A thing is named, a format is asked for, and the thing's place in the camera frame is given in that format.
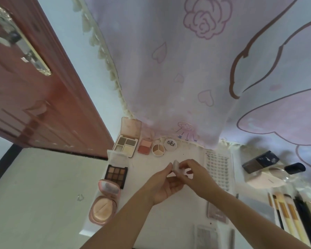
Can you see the person's right hand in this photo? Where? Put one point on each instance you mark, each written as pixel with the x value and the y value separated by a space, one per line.
pixel 199 181

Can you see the person's left hand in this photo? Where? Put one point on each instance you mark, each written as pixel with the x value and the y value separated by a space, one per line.
pixel 159 186

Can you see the person's left thumb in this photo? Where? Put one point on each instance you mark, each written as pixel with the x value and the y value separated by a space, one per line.
pixel 166 170

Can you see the person's right thumb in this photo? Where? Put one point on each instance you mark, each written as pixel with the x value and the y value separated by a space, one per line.
pixel 182 175

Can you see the small white makeup container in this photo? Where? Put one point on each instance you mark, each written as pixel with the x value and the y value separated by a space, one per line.
pixel 175 166

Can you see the person's left forearm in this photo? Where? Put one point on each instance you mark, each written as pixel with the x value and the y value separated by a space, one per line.
pixel 119 225

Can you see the person's right forearm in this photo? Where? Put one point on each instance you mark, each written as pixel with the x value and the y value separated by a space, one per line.
pixel 254 223

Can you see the round three-colour concealer pot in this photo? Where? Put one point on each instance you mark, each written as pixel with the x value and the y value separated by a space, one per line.
pixel 158 150

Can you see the round white lid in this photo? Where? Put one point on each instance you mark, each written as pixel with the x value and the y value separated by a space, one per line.
pixel 170 144

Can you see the pink square blush compact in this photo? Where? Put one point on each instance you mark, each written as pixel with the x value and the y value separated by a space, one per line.
pixel 144 147

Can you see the false eyelash tray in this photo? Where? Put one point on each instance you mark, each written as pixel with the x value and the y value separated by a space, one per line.
pixel 219 168

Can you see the four-pan eyeshadow palette with mirror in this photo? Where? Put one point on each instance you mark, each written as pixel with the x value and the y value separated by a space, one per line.
pixel 127 142

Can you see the nine-pan brown eyeshadow palette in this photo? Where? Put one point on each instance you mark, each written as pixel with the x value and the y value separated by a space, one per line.
pixel 116 175

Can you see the small pink rectangular case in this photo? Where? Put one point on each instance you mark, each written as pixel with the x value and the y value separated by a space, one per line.
pixel 217 213

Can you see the clear plastic box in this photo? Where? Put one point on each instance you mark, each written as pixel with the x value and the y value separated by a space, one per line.
pixel 206 238

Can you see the pink powder compact with puff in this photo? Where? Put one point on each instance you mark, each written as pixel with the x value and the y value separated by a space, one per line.
pixel 103 204

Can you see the dark blue rectangular box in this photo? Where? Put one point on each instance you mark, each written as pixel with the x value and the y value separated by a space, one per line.
pixel 260 161

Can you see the small clear clip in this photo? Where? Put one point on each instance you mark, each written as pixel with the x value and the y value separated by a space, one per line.
pixel 80 197

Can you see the pink printed curtain with tassels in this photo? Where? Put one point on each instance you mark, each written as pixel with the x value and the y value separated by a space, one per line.
pixel 197 75

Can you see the clear bottle with black cap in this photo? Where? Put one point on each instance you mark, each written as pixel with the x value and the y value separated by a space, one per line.
pixel 294 169

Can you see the row of makeup brushes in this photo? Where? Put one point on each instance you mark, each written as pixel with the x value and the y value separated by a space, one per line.
pixel 295 220

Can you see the reddish brown wooden door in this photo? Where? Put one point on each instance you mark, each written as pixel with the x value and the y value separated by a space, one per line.
pixel 41 101

